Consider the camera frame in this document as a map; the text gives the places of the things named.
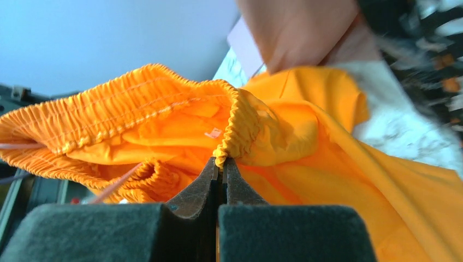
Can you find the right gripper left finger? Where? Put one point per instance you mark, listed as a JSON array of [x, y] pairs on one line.
[[183, 229]]

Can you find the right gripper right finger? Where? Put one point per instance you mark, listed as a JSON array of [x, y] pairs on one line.
[[251, 229]]

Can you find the pink wire hanger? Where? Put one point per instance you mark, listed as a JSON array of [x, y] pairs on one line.
[[109, 190]]

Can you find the pink hanging shorts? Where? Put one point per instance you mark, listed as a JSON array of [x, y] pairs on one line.
[[289, 34]]

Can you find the orange camouflage hanging shorts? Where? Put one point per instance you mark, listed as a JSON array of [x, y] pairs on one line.
[[422, 43]]

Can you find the pink clipboard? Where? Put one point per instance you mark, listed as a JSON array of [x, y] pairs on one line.
[[242, 43]]

